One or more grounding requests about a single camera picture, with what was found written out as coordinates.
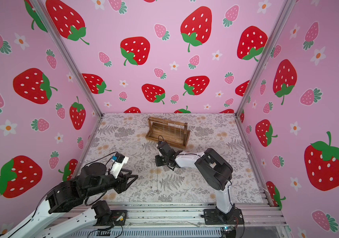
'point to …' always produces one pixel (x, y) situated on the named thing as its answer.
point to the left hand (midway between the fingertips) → (136, 174)
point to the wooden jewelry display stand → (175, 133)
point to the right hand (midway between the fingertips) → (158, 158)
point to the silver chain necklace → (151, 177)
